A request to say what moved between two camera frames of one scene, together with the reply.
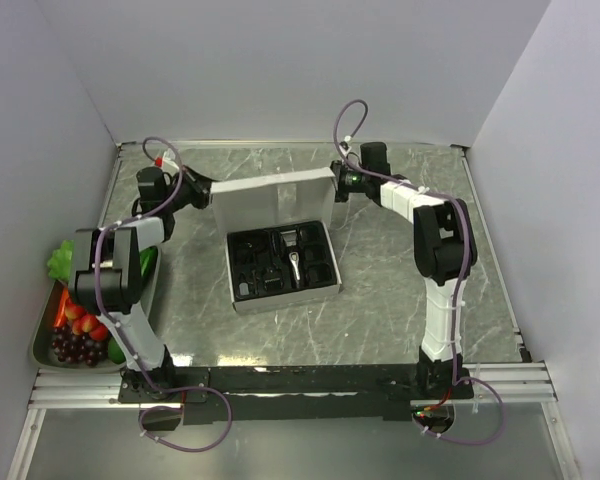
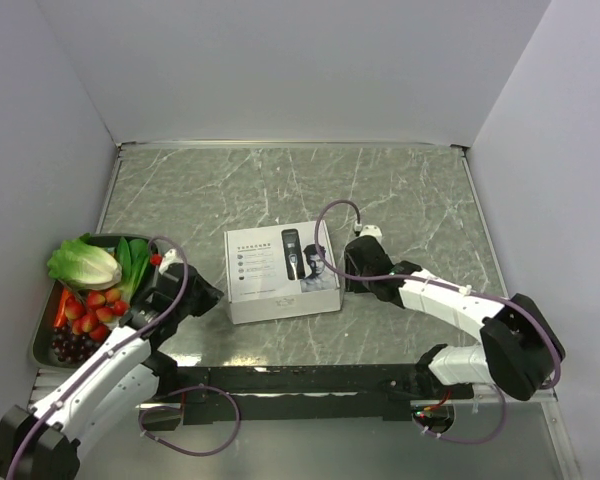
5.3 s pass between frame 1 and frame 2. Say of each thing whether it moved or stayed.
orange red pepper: stayed
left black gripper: moved
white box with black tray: moved
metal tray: stayed
